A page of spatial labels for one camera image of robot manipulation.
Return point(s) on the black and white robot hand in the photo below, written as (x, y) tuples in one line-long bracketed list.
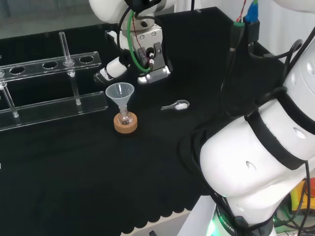
[(113, 69)]

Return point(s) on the clear glass weighing funnel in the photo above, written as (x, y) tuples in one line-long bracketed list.
[(180, 106)]

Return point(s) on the translucent plastic funnel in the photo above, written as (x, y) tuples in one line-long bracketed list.
[(119, 92)]

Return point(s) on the clear acrylic funnel stand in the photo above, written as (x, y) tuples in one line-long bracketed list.
[(49, 108)]

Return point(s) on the small round-bottom glass flask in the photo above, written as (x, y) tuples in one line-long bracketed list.
[(125, 119)]

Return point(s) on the black cloth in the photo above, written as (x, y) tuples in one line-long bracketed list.
[(73, 172)]

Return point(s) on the yellow stop button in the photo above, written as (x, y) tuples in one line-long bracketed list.
[(296, 199)]

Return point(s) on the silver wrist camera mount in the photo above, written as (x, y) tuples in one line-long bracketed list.
[(147, 37)]

